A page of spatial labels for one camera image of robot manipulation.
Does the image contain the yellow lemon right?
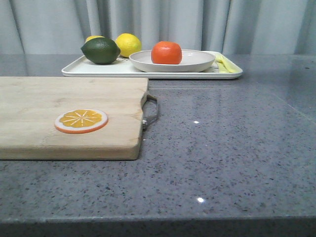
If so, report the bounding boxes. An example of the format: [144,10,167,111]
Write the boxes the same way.
[115,33,142,58]

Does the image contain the grey curtain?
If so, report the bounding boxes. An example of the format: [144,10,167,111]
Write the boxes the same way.
[0,0,316,55]

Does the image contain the yellow lemon left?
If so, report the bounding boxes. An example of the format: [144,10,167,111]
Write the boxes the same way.
[85,35,104,42]

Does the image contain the orange tangerine fruit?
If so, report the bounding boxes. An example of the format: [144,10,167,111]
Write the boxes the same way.
[151,41,182,65]

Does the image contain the metal cutting board handle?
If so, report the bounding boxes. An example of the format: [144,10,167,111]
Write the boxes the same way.
[142,94,159,131]

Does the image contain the wooden cutting board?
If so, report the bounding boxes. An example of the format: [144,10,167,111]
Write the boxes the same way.
[0,77,148,160]

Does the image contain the dark green lime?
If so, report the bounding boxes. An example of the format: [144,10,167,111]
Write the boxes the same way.
[81,38,120,65]

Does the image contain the orange slice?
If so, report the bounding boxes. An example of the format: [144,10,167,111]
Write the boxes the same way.
[54,109,108,134]

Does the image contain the yellow plastic fork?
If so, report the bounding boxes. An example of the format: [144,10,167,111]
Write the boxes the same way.
[215,54,242,74]

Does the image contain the cream rectangular bear tray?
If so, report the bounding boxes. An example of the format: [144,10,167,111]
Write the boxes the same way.
[62,49,243,79]

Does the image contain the beige round plate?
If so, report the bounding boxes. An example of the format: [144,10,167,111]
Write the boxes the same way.
[128,49,216,73]

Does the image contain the yellow lemon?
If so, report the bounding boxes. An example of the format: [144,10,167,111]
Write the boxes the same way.
[85,35,104,42]
[115,33,142,58]

